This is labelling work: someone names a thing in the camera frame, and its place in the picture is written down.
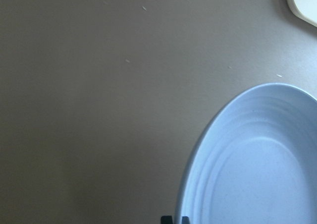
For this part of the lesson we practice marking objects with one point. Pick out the cream rabbit tray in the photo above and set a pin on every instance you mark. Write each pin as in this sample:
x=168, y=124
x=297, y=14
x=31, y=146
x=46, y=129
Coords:
x=305, y=10

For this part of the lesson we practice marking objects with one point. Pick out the blue plate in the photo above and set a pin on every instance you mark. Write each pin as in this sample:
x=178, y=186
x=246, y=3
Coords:
x=255, y=162

